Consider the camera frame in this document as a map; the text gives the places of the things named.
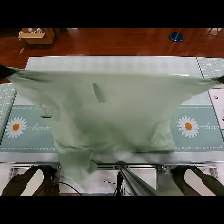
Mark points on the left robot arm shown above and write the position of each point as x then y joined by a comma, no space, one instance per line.
20,181

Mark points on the blue round disc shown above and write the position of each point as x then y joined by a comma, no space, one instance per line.
176,37

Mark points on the pale green T-shirt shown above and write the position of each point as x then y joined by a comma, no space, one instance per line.
126,110

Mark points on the brown wooden box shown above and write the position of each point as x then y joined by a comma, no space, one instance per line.
37,36

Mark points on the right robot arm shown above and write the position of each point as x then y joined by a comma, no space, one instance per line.
203,181

